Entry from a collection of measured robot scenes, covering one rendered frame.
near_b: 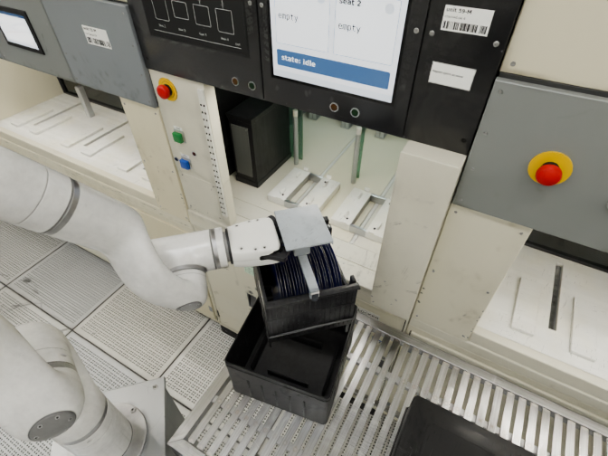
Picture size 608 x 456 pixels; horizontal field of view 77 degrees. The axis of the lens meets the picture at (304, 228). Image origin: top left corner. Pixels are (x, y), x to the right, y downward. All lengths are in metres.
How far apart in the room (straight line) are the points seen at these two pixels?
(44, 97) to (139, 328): 1.39
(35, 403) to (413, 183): 0.79
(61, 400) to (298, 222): 0.53
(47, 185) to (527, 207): 0.82
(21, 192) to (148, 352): 1.69
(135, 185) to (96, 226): 1.09
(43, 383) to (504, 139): 0.90
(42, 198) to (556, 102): 0.78
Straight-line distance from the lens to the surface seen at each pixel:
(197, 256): 0.76
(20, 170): 0.60
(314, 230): 0.79
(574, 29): 0.75
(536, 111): 0.77
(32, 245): 3.07
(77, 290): 2.62
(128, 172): 1.82
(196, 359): 2.11
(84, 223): 0.63
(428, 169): 0.81
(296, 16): 0.86
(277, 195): 1.46
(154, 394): 1.22
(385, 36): 0.79
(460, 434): 1.07
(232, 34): 0.97
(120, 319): 2.38
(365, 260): 1.28
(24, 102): 2.61
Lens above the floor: 1.83
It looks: 44 degrees down
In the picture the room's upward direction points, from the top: straight up
